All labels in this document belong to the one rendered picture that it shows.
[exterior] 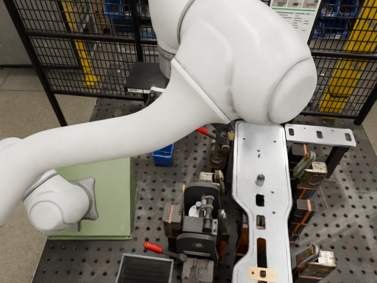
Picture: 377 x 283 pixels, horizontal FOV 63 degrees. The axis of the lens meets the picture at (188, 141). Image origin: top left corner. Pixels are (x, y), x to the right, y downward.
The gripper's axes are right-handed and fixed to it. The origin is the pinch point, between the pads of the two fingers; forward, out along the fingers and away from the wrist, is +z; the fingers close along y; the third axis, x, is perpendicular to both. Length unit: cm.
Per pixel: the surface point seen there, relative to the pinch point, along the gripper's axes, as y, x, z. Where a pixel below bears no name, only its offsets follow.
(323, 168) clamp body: 48, 29, 42
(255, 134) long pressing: 24, 48, 46
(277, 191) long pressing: 31, 20, 46
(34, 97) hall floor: -172, 161, 146
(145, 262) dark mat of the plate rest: -8.9, -17.2, 30.1
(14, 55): -194, 188, 118
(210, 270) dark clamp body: 8.7, -14.3, 38.4
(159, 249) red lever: -6.4, -12.3, 32.5
